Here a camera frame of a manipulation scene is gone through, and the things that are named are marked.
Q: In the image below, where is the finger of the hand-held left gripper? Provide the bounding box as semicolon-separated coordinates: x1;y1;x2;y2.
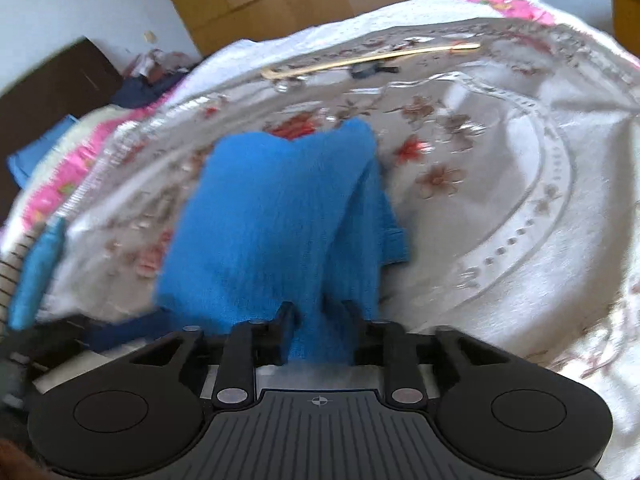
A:
82;309;173;353

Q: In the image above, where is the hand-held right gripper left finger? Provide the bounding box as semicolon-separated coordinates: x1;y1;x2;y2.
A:
129;301;302;409

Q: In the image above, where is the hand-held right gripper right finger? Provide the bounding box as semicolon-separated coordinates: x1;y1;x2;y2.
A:
340;300;507;407

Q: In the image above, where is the blue striped knit sweater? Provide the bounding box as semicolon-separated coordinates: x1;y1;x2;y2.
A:
155;117;412;367

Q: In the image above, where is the teal fleece cloth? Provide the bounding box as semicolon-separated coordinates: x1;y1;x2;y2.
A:
9;216;69;332

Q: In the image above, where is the striped knit cloth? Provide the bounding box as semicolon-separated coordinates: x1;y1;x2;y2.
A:
0;227;47;333

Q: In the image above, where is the pink floral bedsheet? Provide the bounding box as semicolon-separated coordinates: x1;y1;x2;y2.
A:
15;0;563;226

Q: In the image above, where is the blue pillow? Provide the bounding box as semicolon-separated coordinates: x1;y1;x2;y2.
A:
6;115;79;189

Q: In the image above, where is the floral bed blanket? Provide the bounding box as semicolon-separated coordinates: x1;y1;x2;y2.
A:
0;15;640;480

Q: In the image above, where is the navy cloth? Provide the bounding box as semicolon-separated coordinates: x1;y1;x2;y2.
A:
111;72;187;109

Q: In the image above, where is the dark wooden headboard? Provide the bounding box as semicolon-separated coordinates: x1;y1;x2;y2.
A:
0;36;124;211

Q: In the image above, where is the red white striped cloth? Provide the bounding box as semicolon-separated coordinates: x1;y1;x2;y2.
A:
131;49;197;80

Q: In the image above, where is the black magnifying glass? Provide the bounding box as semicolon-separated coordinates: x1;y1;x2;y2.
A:
350;60;402;80

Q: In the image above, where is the long wooden stick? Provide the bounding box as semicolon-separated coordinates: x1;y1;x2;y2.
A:
260;42;482;82

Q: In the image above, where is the white dotted quilt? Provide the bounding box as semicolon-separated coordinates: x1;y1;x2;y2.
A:
160;0;481;111

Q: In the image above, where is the wooden cabinet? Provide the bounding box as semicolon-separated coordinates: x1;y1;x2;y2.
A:
611;0;640;57

